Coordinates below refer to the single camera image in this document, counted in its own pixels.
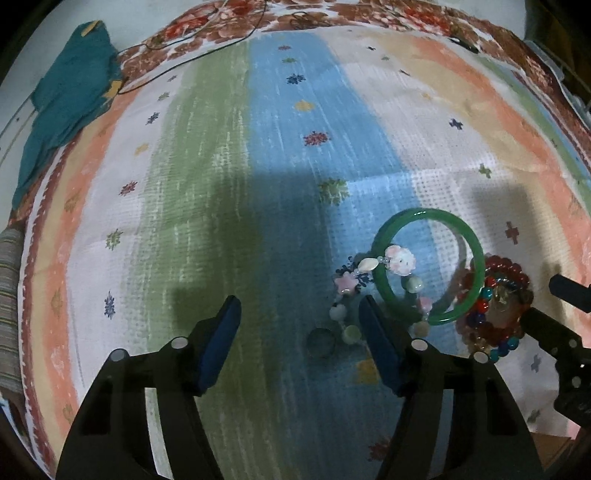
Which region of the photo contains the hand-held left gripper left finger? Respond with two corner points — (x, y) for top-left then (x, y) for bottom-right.
(55, 295), (243, 480)

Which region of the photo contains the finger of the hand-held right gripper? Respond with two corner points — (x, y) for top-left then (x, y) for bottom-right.
(549, 274), (591, 315)
(521, 306), (591, 370)

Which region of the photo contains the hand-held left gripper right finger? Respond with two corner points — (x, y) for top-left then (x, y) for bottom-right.
(358, 294), (546, 480)

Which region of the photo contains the green jade bangle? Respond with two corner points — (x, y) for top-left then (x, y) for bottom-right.
(372, 209), (485, 326)

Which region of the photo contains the dark metal ring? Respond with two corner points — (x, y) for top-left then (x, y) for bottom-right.
(307, 327), (337, 360)

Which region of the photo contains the multicolour bead bracelet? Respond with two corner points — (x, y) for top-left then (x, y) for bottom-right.
(465, 272), (523, 361)

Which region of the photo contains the red bead bracelet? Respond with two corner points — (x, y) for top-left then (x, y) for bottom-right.
(455, 255), (535, 352)

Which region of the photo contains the pastel bead charm bracelet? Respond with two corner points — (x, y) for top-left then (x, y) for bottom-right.
(329, 246), (435, 345)

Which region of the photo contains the striped woven mat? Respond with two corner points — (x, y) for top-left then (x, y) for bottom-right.
(18, 21), (591, 480)

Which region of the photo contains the striped grey pillow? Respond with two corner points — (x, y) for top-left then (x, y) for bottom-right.
(0, 227), (29, 394)

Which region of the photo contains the teal cloth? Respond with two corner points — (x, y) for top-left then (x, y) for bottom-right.
(11, 20), (123, 209)

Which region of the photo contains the black cable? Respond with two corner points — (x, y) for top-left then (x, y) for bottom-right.
(115, 0), (269, 96)

